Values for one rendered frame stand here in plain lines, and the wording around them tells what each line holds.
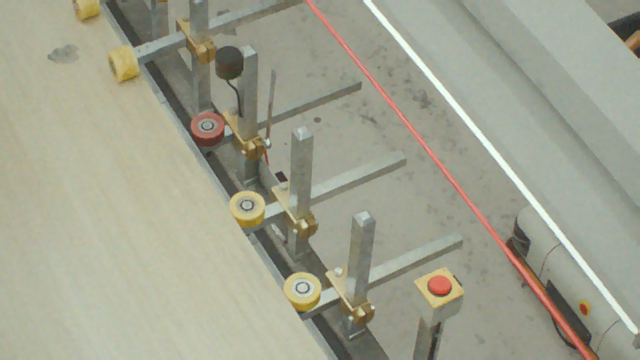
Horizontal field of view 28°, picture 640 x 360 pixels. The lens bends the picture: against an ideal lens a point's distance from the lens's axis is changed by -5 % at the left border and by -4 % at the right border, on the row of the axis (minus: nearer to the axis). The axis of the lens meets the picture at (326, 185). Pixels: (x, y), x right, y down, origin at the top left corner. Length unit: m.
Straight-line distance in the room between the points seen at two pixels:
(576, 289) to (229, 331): 1.26
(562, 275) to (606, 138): 2.64
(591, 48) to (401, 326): 2.78
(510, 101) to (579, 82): 0.11
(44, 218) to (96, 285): 0.22
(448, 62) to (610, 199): 0.22
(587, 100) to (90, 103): 2.19
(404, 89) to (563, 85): 3.32
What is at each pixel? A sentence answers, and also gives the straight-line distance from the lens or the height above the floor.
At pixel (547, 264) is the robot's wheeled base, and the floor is 0.23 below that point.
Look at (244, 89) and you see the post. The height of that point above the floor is 1.05.
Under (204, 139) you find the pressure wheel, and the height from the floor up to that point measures 0.90.
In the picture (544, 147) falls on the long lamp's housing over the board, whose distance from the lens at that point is 1.15.
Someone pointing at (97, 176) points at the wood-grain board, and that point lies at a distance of 3.01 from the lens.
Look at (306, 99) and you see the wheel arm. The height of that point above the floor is 0.86.
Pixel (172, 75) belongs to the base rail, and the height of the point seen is 0.70.
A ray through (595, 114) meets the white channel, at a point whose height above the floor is 2.45.
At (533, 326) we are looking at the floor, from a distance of 3.90.
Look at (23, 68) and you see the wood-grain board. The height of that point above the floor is 0.90.
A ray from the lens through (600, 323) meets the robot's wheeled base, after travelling 3.64.
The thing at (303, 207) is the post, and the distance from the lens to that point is 2.94.
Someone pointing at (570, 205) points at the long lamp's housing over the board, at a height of 2.36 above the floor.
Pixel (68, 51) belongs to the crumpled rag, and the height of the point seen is 0.91.
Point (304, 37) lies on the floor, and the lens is 4.56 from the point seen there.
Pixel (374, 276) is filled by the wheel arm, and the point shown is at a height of 0.83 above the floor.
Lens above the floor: 3.23
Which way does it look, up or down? 52 degrees down
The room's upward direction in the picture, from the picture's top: 4 degrees clockwise
